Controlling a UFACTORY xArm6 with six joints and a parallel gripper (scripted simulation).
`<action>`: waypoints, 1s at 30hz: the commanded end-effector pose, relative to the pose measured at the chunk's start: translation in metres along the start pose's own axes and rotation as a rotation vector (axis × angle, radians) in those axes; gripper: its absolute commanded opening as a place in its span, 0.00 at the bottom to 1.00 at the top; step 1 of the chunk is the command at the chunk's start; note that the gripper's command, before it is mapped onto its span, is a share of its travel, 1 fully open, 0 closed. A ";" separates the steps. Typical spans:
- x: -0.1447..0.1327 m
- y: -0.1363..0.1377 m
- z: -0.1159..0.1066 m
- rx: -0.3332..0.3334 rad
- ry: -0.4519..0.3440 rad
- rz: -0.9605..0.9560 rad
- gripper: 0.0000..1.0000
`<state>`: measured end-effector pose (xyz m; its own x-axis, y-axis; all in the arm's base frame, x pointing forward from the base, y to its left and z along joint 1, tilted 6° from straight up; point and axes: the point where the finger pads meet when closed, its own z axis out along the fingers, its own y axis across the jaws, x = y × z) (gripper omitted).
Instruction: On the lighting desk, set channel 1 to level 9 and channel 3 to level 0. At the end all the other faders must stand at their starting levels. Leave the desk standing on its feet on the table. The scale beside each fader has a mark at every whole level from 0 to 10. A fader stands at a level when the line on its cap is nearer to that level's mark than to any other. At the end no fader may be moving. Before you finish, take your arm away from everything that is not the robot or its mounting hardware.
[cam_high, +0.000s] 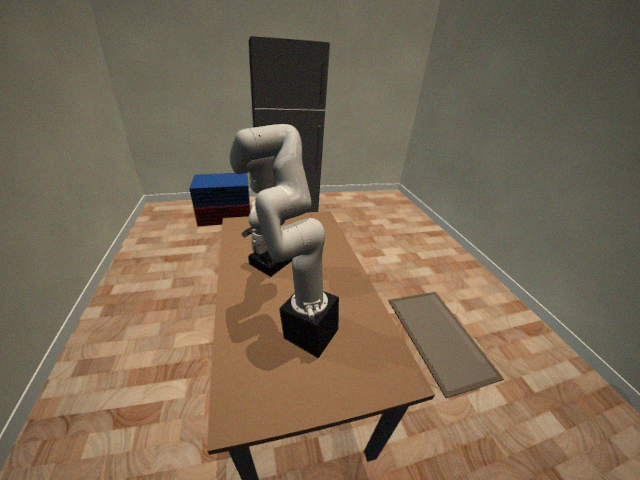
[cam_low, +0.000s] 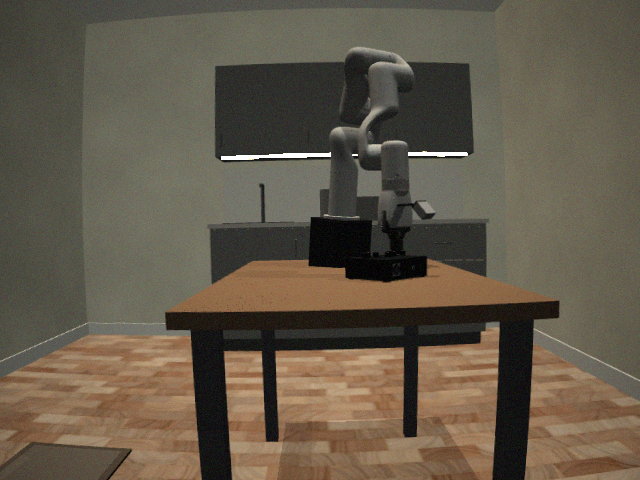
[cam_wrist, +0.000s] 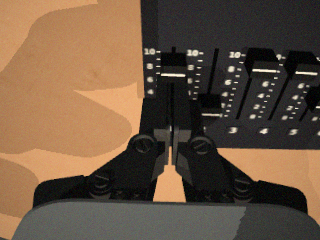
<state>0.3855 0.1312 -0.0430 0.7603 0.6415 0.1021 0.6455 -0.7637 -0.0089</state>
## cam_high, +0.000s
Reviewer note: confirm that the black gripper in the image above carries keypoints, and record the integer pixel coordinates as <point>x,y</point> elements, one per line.
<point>259,244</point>

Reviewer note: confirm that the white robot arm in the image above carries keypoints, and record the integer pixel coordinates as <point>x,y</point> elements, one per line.
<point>290,198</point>

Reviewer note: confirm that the black lighting desk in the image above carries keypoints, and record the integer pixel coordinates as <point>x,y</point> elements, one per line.
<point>270,267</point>

